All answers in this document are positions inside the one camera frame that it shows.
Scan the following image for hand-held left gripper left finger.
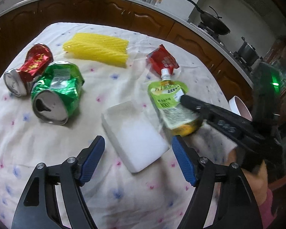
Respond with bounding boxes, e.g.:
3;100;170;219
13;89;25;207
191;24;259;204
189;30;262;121
11;135;106;229

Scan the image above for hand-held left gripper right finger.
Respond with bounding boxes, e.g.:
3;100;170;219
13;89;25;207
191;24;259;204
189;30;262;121
172;135;263;229

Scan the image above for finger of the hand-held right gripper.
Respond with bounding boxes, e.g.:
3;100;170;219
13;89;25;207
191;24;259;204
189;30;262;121
180;95;252;130
206;119;256;149

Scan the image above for green drink pouch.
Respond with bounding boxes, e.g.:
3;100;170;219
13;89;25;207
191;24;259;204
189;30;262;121
148;68;204;137

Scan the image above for white bowl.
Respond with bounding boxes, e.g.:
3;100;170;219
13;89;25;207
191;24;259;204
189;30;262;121
229;96;253;122

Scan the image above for white foam block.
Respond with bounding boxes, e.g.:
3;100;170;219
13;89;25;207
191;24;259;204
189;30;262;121
101;101;171;173

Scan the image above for person's right forearm pink sleeve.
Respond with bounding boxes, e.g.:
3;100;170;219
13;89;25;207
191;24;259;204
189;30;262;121
259;188;281;229

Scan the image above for person's right hand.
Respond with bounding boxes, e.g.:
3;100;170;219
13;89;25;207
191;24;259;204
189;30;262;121
225;148;269;207

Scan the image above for floral white tablecloth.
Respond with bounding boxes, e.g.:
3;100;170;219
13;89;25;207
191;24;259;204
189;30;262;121
0;23;239;229

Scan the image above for red snack packet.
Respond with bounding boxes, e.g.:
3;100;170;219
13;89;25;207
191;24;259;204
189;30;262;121
146;44;180;75

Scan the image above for gas stove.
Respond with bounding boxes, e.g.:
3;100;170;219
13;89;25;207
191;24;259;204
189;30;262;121
188;20;253;72

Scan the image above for dark cooking pot with lid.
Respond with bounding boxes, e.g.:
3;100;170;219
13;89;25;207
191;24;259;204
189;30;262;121
237;37;260;65

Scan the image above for crushed green can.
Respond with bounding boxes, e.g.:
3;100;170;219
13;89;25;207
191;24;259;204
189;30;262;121
31;61;85;126

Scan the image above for black wok with lid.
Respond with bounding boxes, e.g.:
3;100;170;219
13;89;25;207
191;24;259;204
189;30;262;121
185;0;230;36

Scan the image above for grey kitchen countertop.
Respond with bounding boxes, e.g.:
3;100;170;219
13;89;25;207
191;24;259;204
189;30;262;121
0;0;255;84

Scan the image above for yellow foam fruit net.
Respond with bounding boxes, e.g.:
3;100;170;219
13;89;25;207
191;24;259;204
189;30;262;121
63;33;129;69

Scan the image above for crushed red can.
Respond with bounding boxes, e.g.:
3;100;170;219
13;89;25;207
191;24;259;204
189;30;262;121
3;44;54;97

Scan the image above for steel range hood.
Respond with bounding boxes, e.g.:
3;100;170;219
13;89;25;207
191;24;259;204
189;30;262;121
229;0;284;22

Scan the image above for wooden base cabinets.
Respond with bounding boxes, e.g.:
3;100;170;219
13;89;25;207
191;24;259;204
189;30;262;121
0;0;253;101

